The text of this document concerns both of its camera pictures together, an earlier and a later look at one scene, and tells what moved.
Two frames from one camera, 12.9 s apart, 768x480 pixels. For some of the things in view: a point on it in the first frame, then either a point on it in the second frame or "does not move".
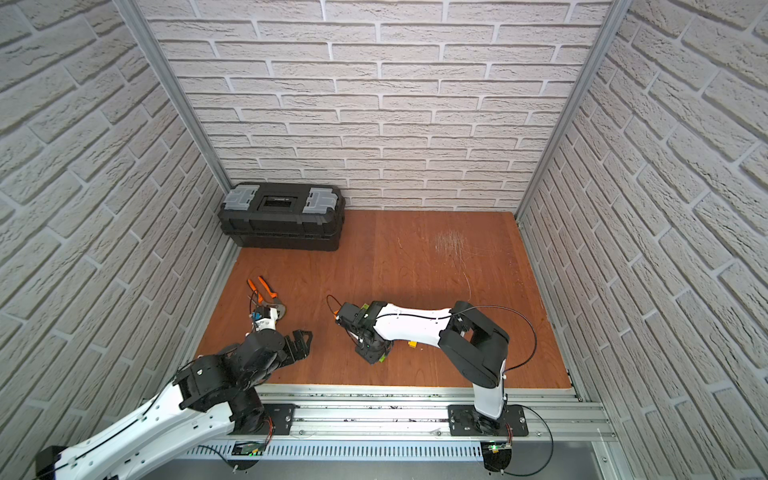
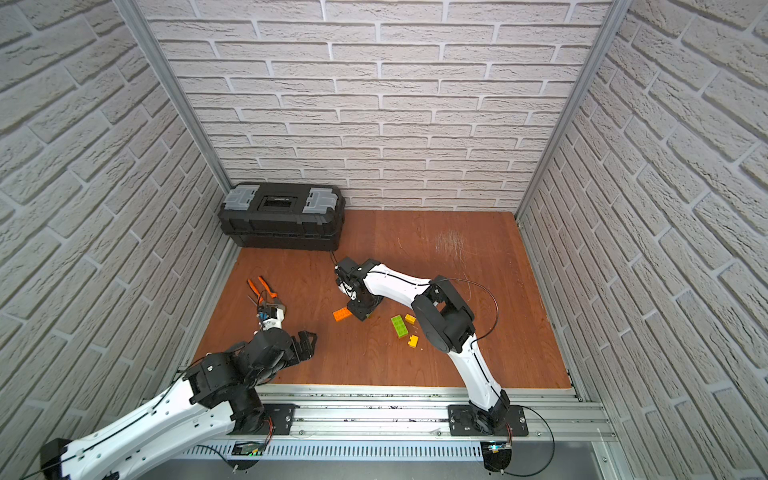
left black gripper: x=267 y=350 does not move
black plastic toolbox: x=284 y=215 does not move
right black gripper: x=370 y=357 -> x=358 y=312
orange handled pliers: x=260 y=298 does not move
